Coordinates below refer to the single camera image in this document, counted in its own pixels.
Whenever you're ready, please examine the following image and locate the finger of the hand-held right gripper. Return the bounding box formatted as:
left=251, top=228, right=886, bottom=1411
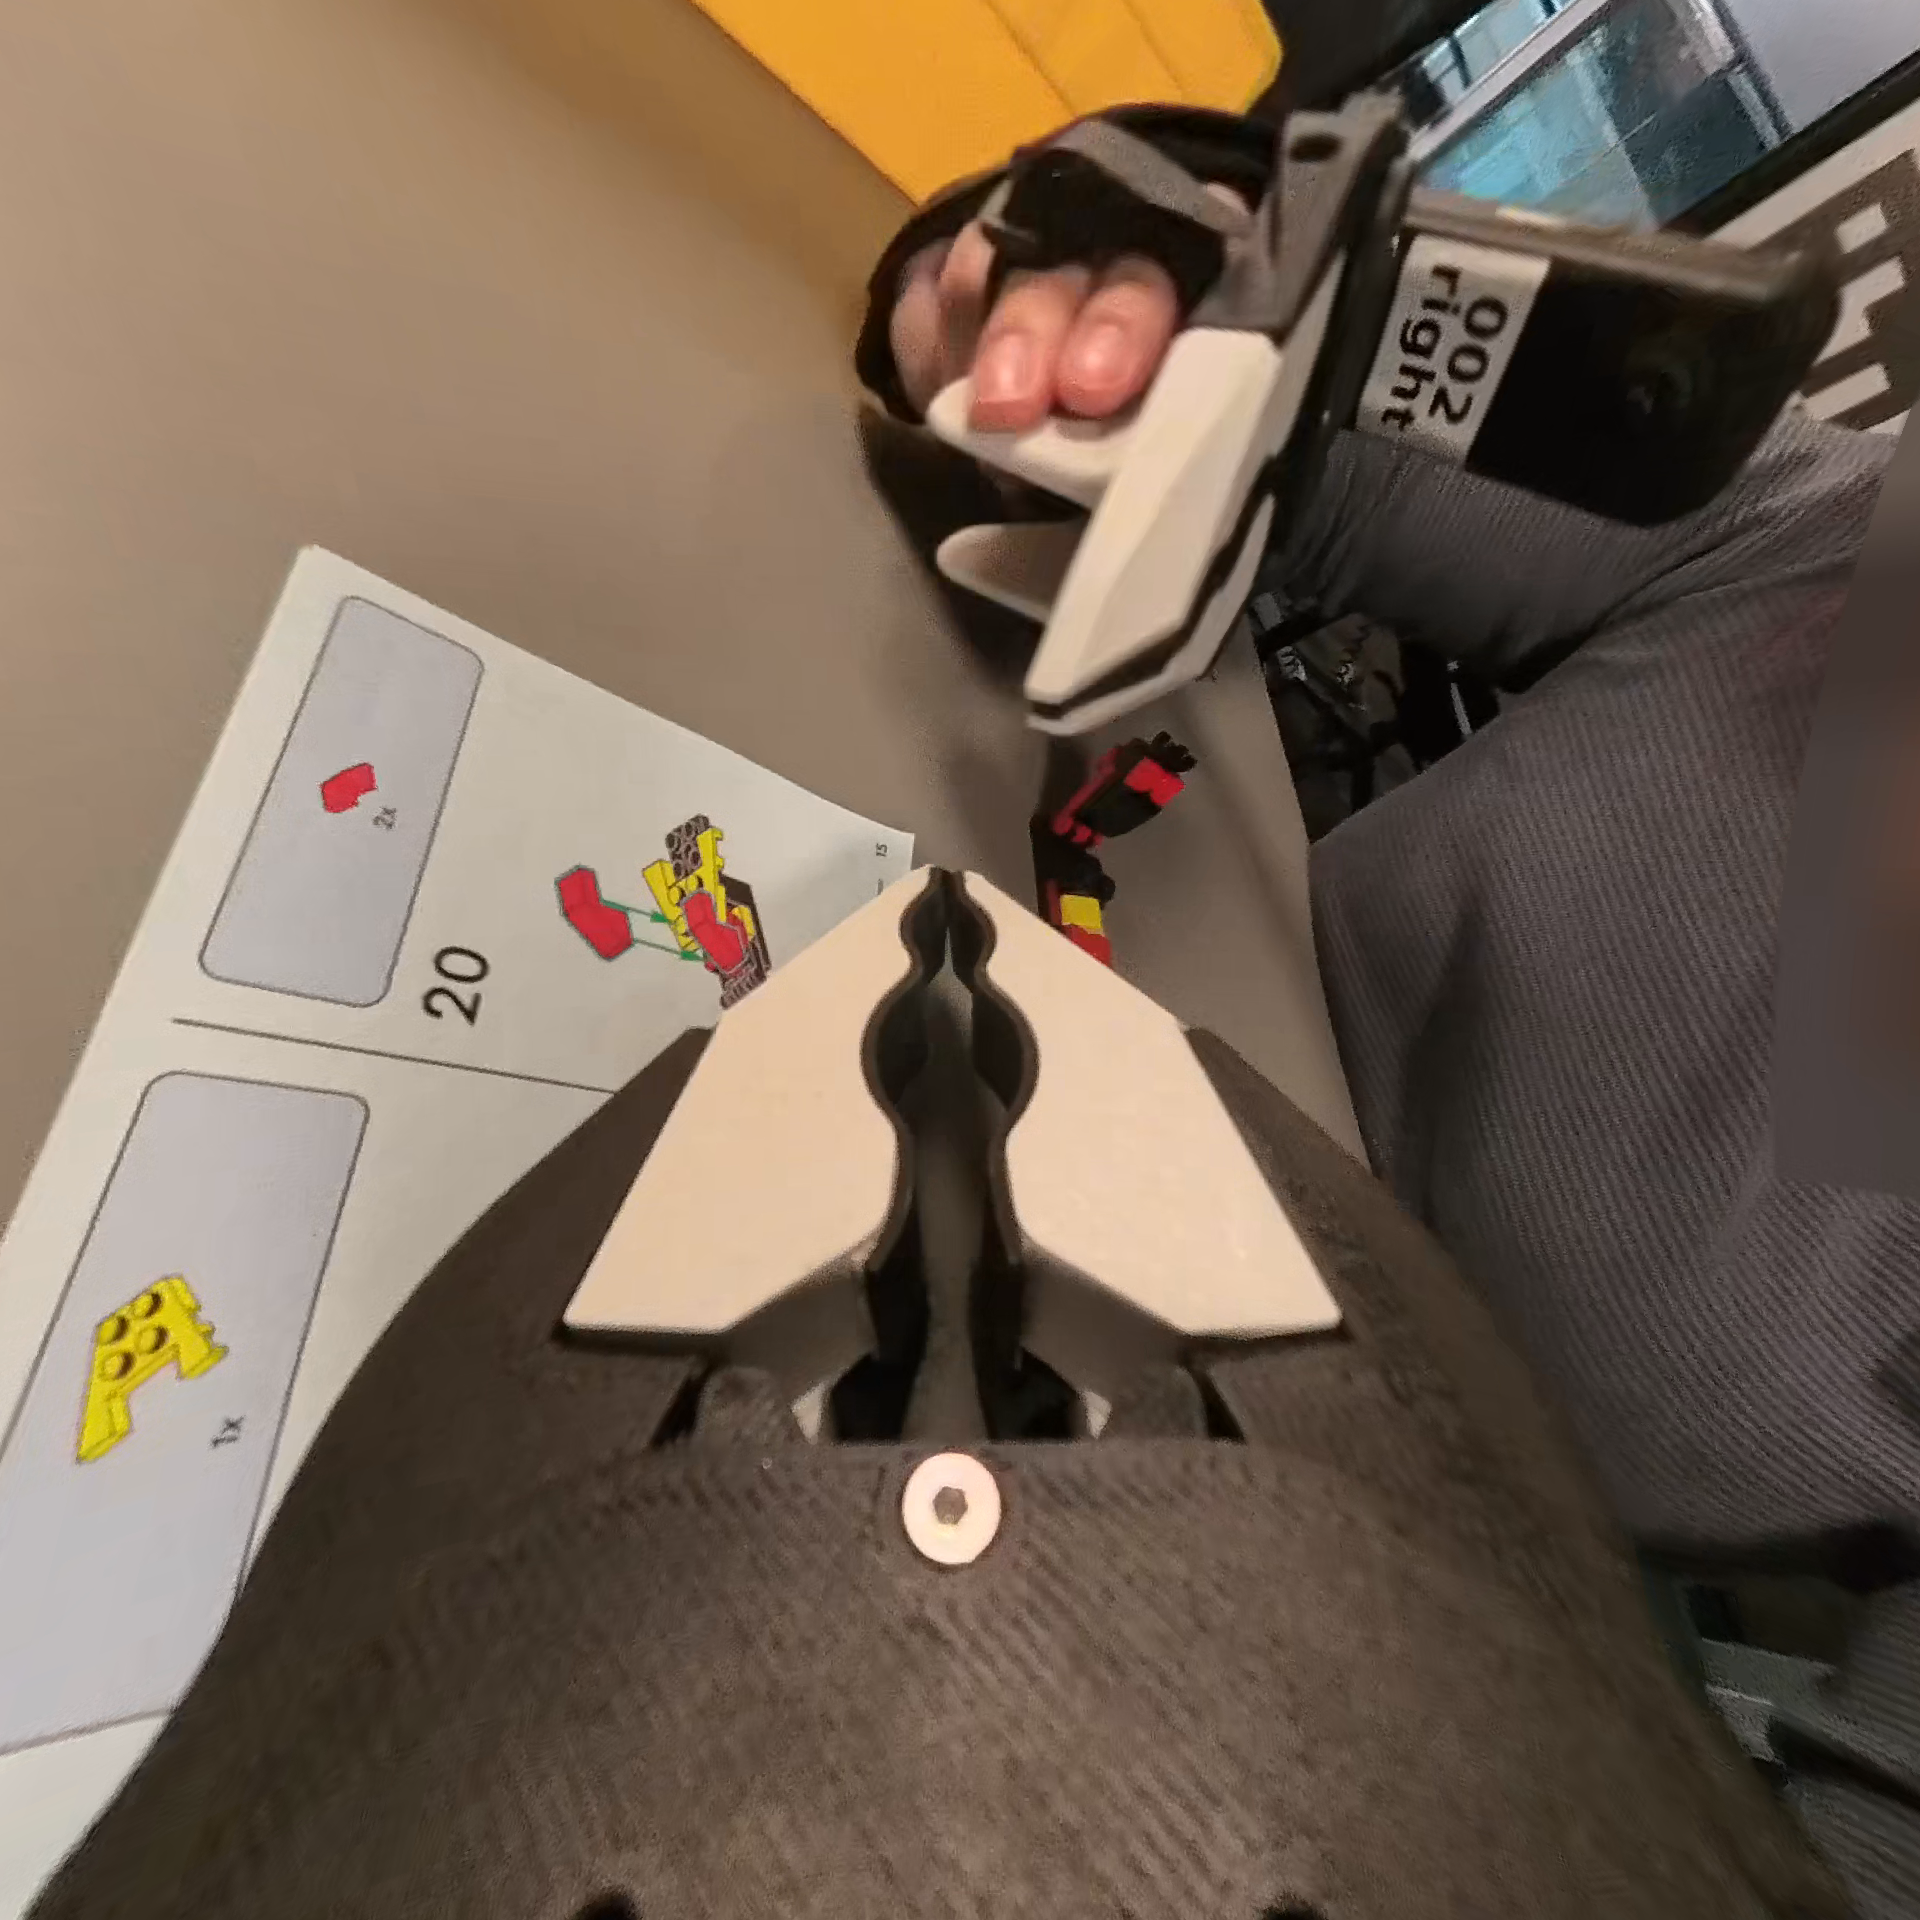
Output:
left=934, top=516, right=1274, bottom=740
left=929, top=321, right=1292, bottom=704

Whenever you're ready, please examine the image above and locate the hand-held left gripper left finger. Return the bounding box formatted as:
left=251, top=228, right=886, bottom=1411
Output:
left=563, top=867, right=954, bottom=1433

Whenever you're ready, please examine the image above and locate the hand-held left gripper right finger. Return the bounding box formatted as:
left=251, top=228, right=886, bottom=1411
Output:
left=952, top=867, right=1346, bottom=1413

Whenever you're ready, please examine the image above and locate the yellow plastic bin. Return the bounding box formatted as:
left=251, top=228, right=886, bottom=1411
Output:
left=692, top=0, right=1287, bottom=207

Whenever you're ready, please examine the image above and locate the person's right forearm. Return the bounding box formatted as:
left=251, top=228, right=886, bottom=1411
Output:
left=1276, top=426, right=1893, bottom=715

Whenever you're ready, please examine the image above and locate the small black red lego assembly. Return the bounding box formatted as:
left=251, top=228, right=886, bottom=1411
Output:
left=1030, top=731, right=1202, bottom=968

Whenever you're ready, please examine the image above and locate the person's right hand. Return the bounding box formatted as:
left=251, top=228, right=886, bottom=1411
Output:
left=934, top=224, right=1188, bottom=433

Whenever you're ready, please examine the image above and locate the dark backpack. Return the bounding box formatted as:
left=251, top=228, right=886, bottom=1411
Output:
left=1261, top=591, right=1502, bottom=841

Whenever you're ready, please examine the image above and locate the white black printed sign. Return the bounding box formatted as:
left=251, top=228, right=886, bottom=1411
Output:
left=1726, top=150, right=1920, bottom=437

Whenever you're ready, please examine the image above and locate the glass partition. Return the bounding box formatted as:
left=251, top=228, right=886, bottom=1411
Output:
left=1410, top=0, right=1799, bottom=229

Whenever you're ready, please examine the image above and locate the open instruction booklet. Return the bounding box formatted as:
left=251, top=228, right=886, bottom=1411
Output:
left=0, top=544, right=921, bottom=1760

